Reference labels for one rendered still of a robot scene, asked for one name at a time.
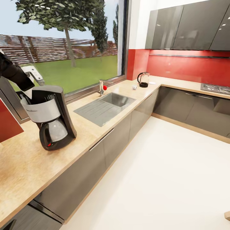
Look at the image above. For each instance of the electric kettle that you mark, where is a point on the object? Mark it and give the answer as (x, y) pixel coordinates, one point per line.
(144, 80)

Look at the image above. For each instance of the fixed window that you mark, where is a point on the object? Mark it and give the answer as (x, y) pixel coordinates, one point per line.
(71, 43)

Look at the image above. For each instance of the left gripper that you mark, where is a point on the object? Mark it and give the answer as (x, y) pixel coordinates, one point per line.
(21, 79)

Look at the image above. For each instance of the cabinet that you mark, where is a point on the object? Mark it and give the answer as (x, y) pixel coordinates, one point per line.
(221, 41)
(61, 197)
(185, 27)
(206, 112)

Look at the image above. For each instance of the dishwasher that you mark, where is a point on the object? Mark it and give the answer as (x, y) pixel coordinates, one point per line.
(31, 218)

